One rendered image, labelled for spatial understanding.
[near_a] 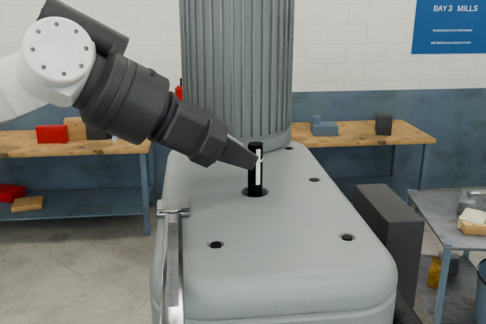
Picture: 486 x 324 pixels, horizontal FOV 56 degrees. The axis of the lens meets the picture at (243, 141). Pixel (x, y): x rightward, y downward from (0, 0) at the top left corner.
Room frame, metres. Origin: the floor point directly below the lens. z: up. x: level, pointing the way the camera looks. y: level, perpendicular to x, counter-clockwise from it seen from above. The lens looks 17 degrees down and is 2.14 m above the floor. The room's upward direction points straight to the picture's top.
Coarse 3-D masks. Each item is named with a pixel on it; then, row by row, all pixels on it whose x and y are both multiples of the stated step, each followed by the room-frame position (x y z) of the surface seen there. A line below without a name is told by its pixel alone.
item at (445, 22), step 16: (416, 0) 4.99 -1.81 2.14; (432, 0) 5.01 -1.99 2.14; (448, 0) 5.03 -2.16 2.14; (464, 0) 5.05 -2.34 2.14; (480, 0) 5.07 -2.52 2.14; (416, 16) 5.00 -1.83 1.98; (432, 16) 5.02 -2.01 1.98; (448, 16) 5.03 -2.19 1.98; (464, 16) 5.05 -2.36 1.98; (480, 16) 5.07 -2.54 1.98; (416, 32) 5.00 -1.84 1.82; (432, 32) 5.02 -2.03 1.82; (448, 32) 5.04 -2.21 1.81; (464, 32) 5.06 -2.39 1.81; (480, 32) 5.08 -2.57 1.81; (416, 48) 5.00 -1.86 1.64; (432, 48) 5.02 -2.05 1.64; (448, 48) 5.04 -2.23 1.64; (464, 48) 5.06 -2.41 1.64; (480, 48) 5.08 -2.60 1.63
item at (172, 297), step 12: (168, 216) 0.49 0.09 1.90; (180, 216) 0.49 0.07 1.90; (168, 228) 0.46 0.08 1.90; (180, 228) 0.46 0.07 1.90; (168, 240) 0.43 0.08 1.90; (180, 240) 0.43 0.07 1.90; (168, 252) 0.41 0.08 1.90; (180, 252) 0.41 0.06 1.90; (168, 264) 0.38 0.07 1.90; (180, 264) 0.38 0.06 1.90; (168, 276) 0.36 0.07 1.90; (180, 276) 0.36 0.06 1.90; (168, 288) 0.35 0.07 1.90; (180, 288) 0.35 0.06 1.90; (168, 300) 0.33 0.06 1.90; (180, 300) 0.33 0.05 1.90; (168, 312) 0.31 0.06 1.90; (180, 312) 0.31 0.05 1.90
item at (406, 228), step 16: (368, 192) 0.95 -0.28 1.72; (384, 192) 0.95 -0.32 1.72; (368, 208) 0.91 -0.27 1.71; (384, 208) 0.87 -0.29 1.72; (400, 208) 0.87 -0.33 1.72; (368, 224) 0.90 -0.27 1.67; (384, 224) 0.82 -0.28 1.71; (400, 224) 0.81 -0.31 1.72; (416, 224) 0.81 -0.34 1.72; (384, 240) 0.81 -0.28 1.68; (400, 240) 0.81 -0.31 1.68; (416, 240) 0.81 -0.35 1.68; (400, 256) 0.81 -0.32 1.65; (416, 256) 0.81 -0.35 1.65; (400, 272) 0.81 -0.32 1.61; (416, 272) 0.81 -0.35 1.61; (400, 288) 0.81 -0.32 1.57; (416, 288) 0.82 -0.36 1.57
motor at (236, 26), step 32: (192, 0) 0.75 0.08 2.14; (224, 0) 0.73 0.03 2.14; (256, 0) 0.74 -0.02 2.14; (288, 0) 0.78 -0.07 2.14; (192, 32) 0.76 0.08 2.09; (224, 32) 0.73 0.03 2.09; (256, 32) 0.74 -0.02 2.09; (288, 32) 0.79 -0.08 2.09; (192, 64) 0.76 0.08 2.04; (224, 64) 0.73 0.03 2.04; (256, 64) 0.74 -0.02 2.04; (288, 64) 0.78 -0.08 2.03; (192, 96) 0.77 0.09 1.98; (224, 96) 0.73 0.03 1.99; (256, 96) 0.74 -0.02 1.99; (288, 96) 0.78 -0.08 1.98; (256, 128) 0.74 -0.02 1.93; (288, 128) 0.80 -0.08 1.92
